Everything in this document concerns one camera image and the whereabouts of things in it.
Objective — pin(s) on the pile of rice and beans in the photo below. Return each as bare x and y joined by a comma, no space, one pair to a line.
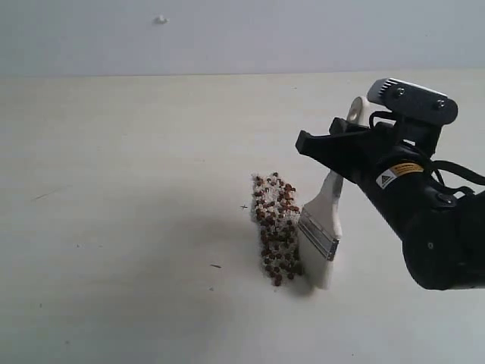
276,214

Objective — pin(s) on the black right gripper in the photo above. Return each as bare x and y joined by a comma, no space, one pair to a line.
370,158

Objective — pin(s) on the white paint brush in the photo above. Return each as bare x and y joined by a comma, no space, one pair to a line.
319,232

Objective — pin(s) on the small white wall plug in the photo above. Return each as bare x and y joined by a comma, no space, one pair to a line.
161,20

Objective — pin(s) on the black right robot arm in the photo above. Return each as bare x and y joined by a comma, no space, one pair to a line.
441,228

